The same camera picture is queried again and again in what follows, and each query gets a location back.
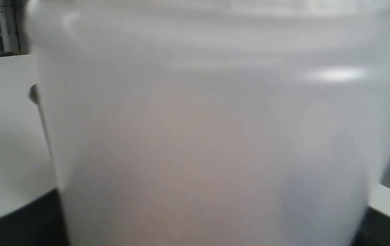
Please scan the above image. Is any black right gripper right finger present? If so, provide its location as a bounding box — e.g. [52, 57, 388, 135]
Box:
[356, 206, 390, 246]

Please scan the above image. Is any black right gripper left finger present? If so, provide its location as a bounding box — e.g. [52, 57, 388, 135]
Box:
[0, 189, 69, 246]

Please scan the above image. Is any translucent squeeze bottle amber liquid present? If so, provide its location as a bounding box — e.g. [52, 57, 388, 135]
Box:
[26, 0, 390, 246]

